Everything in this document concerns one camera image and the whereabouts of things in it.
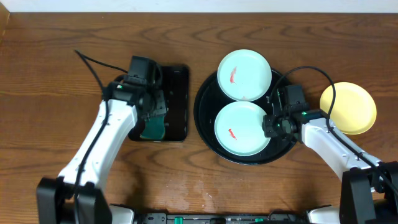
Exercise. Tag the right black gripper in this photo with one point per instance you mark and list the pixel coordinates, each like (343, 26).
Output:
(268, 130)

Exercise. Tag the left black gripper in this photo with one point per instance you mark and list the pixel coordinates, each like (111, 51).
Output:
(158, 109)

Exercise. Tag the green yellow sponge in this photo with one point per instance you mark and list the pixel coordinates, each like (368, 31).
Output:
(154, 129)

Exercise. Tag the light green plate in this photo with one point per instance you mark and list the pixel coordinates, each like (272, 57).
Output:
(238, 128)

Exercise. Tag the yellow plate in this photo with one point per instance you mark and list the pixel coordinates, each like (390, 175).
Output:
(354, 111)

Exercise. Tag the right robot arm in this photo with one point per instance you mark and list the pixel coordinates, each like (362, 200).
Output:
(368, 185)

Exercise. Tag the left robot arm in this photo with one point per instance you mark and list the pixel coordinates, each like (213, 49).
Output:
(77, 194)

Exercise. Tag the black rectangular tray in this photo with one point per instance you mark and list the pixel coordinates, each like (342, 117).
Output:
(175, 86)

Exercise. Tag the black round tray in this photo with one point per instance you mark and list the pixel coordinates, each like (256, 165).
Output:
(209, 100)

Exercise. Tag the light blue plate top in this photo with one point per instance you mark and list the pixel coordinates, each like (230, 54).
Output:
(244, 75)

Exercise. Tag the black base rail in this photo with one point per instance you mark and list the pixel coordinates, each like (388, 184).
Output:
(163, 218)

